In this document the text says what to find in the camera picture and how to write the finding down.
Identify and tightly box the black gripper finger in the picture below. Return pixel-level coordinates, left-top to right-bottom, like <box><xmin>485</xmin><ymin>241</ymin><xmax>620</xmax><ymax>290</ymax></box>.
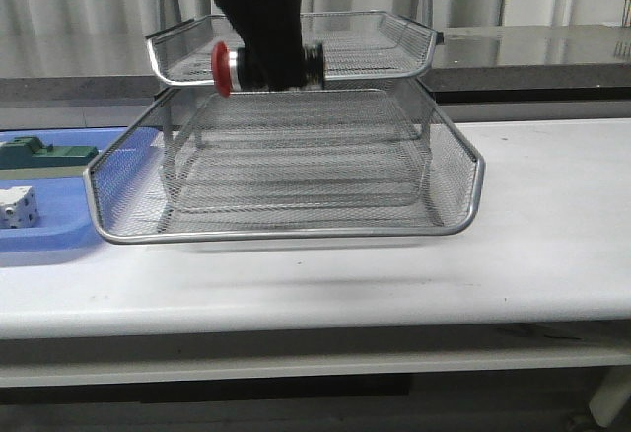
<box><xmin>215</xmin><ymin>0</ymin><xmax>307</xmax><ymax>91</ymax></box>

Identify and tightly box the red emergency stop button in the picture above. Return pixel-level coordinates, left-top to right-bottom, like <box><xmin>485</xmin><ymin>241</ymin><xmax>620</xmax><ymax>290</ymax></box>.
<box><xmin>210</xmin><ymin>41</ymin><xmax>326</xmax><ymax>98</ymax></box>

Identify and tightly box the silver mesh tray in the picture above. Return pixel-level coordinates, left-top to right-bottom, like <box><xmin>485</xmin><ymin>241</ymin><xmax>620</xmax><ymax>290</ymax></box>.
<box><xmin>146</xmin><ymin>11</ymin><xmax>438</xmax><ymax>87</ymax></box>
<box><xmin>161</xmin><ymin>129</ymin><xmax>424</xmax><ymax>213</ymax></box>
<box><xmin>84</xmin><ymin>81</ymin><xmax>485</xmax><ymax>245</ymax></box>

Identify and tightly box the silver mesh top tray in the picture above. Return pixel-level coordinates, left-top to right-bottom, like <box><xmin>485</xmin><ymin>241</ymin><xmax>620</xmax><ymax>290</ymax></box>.
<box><xmin>146</xmin><ymin>11</ymin><xmax>438</xmax><ymax>87</ymax></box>

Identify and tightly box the silver mesh bottom tray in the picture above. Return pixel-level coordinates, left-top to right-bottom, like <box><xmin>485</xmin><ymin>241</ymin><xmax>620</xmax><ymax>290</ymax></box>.
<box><xmin>161</xmin><ymin>129</ymin><xmax>424</xmax><ymax>213</ymax></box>

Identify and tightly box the dark steel back counter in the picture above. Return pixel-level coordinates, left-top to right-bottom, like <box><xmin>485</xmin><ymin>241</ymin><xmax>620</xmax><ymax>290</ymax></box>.
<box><xmin>1</xmin><ymin>25</ymin><xmax>630</xmax><ymax>104</ymax></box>

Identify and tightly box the green terminal block module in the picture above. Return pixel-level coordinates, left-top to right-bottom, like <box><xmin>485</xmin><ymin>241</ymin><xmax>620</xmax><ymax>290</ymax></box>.
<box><xmin>1</xmin><ymin>136</ymin><xmax>99</xmax><ymax>180</ymax></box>

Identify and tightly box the blue plastic tray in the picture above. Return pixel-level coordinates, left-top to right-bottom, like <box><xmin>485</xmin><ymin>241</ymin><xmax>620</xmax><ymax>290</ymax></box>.
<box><xmin>1</xmin><ymin>128</ymin><xmax>158</xmax><ymax>254</ymax></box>

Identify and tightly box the white table leg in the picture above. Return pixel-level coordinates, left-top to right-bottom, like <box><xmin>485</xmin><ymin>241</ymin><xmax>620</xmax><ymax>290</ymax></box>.
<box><xmin>588</xmin><ymin>366</ymin><xmax>631</xmax><ymax>428</ymax></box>

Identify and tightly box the grey metal rack frame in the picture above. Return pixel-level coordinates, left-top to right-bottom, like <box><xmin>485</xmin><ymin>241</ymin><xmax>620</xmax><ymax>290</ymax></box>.
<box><xmin>144</xmin><ymin>17</ymin><xmax>447</xmax><ymax>235</ymax></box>

